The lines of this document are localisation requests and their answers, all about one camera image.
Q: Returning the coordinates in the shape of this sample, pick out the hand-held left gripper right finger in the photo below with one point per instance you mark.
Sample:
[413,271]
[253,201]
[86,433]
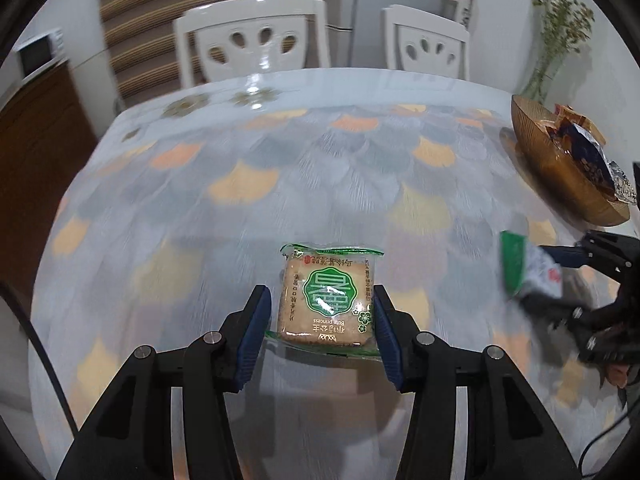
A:
[387,340]

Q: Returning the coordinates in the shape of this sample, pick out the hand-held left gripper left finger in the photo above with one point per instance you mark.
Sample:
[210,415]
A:
[252,340]

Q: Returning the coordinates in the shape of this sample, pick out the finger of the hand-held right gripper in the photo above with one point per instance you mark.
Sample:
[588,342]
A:
[545,304]
[560,255]

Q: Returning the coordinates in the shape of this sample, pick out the green and white snack packet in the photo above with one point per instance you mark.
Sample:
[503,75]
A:
[520,265]

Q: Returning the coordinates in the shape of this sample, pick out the green label biscuit packet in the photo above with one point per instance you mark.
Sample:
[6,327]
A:
[325,300]

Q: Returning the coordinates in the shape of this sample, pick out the brown ribbed bowl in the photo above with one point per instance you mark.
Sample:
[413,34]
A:
[550,170]

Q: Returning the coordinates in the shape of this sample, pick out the silver snack packet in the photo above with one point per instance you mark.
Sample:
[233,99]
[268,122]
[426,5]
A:
[620,180]

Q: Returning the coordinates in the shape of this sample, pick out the dark blue snack packet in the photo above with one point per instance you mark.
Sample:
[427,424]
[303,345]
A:
[585,155]

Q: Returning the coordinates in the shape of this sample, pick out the orange snack packet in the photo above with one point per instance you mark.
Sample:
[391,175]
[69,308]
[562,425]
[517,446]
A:
[565,112]

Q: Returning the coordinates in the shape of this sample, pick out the clear glass vase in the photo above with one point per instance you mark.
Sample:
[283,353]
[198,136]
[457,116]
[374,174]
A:
[542,82]

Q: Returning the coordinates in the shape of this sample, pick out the white dining chair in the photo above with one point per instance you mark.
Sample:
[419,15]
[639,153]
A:
[255,67]
[425,65]

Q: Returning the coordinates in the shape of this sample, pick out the dried flower bunch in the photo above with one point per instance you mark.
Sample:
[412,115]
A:
[562,15]

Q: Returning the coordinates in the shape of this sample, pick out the brown wooden cabinet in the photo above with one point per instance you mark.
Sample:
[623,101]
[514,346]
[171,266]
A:
[40,150]

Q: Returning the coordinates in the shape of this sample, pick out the striped window blind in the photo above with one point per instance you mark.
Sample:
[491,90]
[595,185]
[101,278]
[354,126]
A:
[145,20]

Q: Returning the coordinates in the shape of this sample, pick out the white microwave oven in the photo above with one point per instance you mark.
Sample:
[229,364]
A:
[37,52]

